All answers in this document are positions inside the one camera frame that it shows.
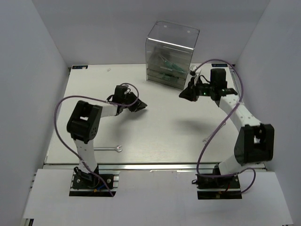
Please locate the large green handle screwdriver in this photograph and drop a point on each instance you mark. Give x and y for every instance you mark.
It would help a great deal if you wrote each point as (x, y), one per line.
(167, 63)
(178, 68)

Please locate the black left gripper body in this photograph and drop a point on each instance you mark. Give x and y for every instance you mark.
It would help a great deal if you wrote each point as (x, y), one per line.
(130, 98)

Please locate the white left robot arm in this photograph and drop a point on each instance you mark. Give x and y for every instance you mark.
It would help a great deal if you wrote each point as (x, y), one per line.
(84, 123)

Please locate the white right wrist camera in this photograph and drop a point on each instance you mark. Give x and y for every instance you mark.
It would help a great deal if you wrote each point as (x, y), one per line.
(193, 70)

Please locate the silver combination wrench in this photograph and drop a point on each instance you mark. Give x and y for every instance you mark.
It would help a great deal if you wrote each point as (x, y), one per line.
(206, 139)
(116, 148)

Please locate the small green black screwdriver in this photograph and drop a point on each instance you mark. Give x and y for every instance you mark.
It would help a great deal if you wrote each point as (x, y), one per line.
(168, 77)

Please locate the silver combination wrench left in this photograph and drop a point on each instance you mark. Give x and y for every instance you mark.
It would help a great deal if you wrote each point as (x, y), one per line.
(116, 148)

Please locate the clear acrylic drawer cabinet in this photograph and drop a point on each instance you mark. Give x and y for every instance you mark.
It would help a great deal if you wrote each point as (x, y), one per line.
(176, 42)

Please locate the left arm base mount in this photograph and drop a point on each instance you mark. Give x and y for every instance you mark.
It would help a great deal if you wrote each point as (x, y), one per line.
(88, 185)

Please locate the silver combination wrench right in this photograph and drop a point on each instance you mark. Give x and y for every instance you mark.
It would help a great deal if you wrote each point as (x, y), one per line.
(206, 139)

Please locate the aluminium table frame rail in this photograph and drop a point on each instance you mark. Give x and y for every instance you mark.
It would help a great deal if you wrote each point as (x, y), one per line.
(237, 80)

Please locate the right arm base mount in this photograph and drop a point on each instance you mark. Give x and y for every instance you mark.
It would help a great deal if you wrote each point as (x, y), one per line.
(227, 188)

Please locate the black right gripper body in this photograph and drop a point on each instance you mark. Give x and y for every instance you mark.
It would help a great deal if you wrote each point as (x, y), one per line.
(204, 90)

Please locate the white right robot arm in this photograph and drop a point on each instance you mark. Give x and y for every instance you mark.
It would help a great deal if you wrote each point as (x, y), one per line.
(230, 166)

